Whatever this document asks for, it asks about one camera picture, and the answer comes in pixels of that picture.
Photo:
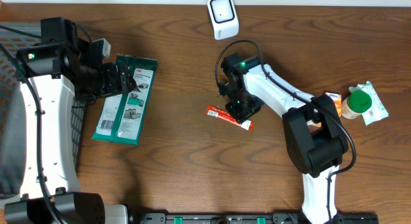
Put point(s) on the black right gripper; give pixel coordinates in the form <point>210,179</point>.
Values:
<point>243,116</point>

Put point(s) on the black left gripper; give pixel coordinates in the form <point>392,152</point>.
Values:
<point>114,86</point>

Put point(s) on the red orange stick packet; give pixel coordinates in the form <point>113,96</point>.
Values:
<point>224,115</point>

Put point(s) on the white green packet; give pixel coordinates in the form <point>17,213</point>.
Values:
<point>122,115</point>

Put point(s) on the orange tissue pack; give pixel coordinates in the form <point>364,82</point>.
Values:
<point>311,123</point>
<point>337,100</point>

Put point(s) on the light green tissue packet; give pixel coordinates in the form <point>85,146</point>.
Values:
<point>377,111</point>

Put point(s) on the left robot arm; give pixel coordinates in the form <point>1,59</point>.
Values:
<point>54,73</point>

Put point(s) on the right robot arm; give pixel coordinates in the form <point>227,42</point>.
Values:
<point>314,140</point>

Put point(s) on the white barcode scanner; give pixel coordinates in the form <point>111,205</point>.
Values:
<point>223,18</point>

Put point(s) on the grey plastic mesh basket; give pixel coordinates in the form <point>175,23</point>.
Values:
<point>13,130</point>

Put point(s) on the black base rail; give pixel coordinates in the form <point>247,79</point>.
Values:
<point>275,218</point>

